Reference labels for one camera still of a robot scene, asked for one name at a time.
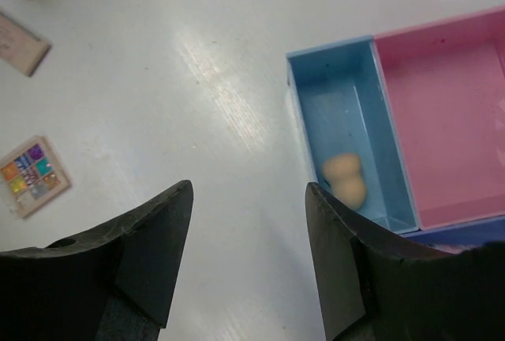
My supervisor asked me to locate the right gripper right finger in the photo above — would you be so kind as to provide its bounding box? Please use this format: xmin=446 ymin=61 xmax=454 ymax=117
xmin=305 ymin=182 xmax=504 ymax=340

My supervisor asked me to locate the pink rectangular compact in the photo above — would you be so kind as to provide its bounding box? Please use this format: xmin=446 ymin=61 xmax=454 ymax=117
xmin=1 ymin=12 xmax=51 ymax=77

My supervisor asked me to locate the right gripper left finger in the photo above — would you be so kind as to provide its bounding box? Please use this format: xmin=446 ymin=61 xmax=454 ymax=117
xmin=1 ymin=180 xmax=193 ymax=340

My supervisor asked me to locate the colourful square eyeshadow palette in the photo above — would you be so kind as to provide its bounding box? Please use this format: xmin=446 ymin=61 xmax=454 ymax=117
xmin=1 ymin=136 xmax=71 ymax=218

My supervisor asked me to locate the pink blue organizer box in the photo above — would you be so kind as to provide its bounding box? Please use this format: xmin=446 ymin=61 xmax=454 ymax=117
xmin=286 ymin=7 xmax=504 ymax=246

